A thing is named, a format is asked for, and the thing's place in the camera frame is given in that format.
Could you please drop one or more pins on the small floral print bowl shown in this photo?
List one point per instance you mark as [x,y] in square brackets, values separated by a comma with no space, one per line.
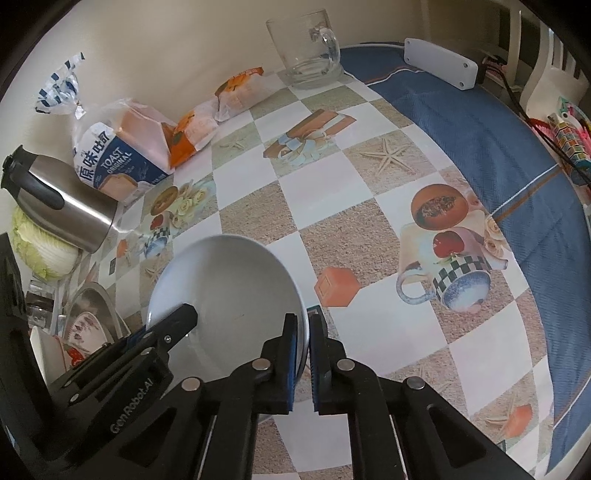
[231,286]

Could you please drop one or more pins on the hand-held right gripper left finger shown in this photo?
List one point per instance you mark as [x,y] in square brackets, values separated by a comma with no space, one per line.
[291,369]

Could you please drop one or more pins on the white power strip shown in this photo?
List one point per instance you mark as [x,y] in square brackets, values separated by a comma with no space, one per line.
[438,62]

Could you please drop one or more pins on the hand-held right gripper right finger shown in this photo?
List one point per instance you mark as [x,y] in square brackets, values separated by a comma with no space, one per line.
[316,369]

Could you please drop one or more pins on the napa cabbage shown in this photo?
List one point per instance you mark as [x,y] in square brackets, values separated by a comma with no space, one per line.
[41,254]

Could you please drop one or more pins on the toast bread bag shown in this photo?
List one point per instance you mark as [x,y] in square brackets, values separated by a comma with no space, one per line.
[115,166]

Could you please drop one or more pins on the colourful plastic toy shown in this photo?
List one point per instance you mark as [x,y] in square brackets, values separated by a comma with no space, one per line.
[570,134]

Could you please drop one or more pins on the clear glass mug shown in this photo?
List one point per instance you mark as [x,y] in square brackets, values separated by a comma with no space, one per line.
[300,55]

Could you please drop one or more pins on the strawberry print bowl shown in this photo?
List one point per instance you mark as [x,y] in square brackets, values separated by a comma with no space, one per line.
[76,355]

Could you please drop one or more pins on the orange snack packet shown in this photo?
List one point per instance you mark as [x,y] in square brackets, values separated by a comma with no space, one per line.
[194,134]
[240,94]

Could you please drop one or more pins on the stainless steel thermos jug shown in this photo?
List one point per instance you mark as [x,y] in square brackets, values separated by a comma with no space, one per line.
[78,207]

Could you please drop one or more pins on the cream wooden chair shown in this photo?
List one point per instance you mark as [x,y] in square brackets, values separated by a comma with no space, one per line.
[549,60]

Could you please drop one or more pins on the round floral rim plate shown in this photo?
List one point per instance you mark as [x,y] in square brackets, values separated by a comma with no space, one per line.
[85,327]

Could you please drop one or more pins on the white square bowl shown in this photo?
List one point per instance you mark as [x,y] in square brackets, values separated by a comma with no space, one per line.
[46,355]

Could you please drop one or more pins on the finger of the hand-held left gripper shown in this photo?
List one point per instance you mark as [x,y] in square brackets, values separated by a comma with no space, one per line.
[120,369]
[171,323]

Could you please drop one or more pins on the large stainless steel basin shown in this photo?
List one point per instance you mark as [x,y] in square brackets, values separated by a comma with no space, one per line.
[99,300]

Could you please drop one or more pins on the small glass on saucer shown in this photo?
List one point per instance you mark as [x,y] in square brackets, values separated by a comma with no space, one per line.
[39,307]

